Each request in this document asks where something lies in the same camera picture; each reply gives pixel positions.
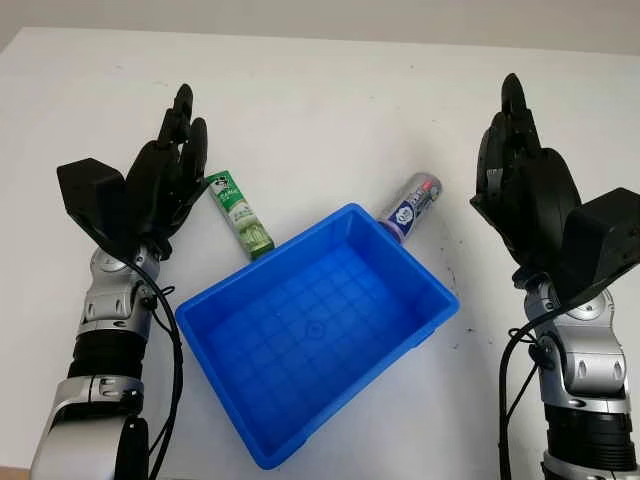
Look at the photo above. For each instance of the purple silver snack can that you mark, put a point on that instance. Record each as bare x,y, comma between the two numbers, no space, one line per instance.
412,202

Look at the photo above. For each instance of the blue plastic tray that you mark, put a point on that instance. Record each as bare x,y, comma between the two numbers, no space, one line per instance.
315,325

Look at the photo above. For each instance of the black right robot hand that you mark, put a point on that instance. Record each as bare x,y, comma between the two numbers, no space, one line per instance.
535,200

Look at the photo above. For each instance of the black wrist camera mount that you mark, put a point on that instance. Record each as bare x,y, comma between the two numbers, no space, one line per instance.
600,245
95,200

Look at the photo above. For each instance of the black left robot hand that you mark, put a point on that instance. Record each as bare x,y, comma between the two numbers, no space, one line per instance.
155,175

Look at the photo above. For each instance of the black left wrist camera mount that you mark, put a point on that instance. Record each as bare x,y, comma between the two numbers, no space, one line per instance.
95,200

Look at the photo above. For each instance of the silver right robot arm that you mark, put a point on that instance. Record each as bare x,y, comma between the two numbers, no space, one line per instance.
575,375

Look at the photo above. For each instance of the green toothpaste box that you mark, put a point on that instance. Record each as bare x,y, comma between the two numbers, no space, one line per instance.
240,212

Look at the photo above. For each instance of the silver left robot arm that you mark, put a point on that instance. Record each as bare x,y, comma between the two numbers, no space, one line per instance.
95,360

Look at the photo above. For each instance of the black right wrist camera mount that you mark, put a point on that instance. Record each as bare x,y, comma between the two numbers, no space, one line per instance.
600,245

